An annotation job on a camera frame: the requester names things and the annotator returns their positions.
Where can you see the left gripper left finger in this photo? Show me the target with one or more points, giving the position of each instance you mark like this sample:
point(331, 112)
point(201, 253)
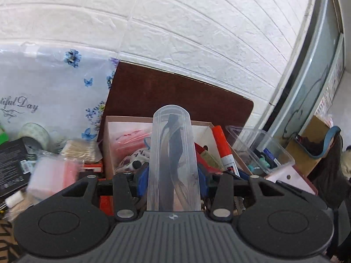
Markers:
point(124, 197)

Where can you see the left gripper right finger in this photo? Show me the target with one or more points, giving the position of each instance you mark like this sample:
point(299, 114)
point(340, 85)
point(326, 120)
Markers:
point(220, 192)

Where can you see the clear plastic tube case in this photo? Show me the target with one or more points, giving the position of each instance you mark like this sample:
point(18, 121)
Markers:
point(173, 183)

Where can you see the zip bag with red strips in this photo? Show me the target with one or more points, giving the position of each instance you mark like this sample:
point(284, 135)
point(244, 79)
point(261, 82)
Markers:
point(52, 173)

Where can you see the red white marker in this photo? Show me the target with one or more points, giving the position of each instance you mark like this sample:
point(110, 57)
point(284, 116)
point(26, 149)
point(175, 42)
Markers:
point(224, 150)

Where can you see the clear plastic container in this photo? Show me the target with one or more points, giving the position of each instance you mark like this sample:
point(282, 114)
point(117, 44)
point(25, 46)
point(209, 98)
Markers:
point(261, 154)

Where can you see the toothpick packet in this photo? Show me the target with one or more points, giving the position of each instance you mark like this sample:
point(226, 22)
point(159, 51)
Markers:
point(82, 150)

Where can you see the patterned tape roll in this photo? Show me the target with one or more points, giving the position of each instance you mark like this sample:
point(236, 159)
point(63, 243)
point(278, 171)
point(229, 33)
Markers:
point(35, 136)

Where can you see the black product box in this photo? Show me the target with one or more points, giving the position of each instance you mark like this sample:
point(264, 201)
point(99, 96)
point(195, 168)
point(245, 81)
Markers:
point(16, 166)

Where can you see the dark brown board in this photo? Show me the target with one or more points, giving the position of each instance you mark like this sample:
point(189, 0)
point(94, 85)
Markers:
point(139, 91)

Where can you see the floral plastic bag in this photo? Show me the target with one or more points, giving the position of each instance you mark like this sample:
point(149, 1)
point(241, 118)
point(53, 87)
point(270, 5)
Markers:
point(60, 90)

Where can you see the teal strap bag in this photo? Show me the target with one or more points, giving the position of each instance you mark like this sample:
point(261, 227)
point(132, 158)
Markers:
point(317, 150)

